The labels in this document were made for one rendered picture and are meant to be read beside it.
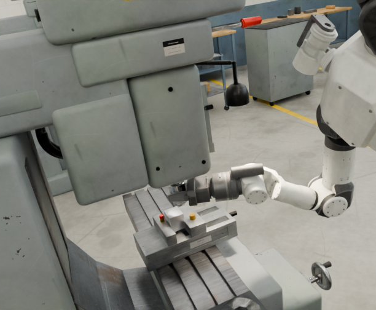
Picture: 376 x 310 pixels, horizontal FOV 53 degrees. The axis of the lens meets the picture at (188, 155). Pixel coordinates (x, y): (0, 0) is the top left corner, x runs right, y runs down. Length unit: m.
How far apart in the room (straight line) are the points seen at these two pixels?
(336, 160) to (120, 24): 0.71
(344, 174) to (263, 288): 0.46
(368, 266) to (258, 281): 1.51
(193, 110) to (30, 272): 0.54
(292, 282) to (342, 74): 0.91
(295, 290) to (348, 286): 1.14
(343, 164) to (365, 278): 1.58
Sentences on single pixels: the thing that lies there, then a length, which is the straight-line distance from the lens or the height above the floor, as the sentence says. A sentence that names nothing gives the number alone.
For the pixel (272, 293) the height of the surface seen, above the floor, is 0.86.
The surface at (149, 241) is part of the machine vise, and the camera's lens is 1.35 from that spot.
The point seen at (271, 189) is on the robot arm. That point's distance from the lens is 1.22.
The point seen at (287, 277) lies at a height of 0.75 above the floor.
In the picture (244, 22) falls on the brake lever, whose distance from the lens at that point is 0.99.
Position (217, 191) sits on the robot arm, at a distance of 1.12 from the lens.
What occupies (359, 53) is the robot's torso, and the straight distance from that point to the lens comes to 0.84.
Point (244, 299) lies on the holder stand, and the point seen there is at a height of 1.15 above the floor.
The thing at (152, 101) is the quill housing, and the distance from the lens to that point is 0.94.
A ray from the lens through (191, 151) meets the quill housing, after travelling 1.01.
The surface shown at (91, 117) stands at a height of 1.56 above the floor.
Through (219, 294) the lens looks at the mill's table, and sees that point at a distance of 1.22.
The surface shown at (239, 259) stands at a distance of 1.45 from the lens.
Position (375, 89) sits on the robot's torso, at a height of 1.58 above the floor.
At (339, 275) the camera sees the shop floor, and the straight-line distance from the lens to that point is 2.69.
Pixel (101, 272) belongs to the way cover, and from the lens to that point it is 1.37.
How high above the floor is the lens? 1.81
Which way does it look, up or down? 24 degrees down
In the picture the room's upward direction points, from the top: 9 degrees counter-clockwise
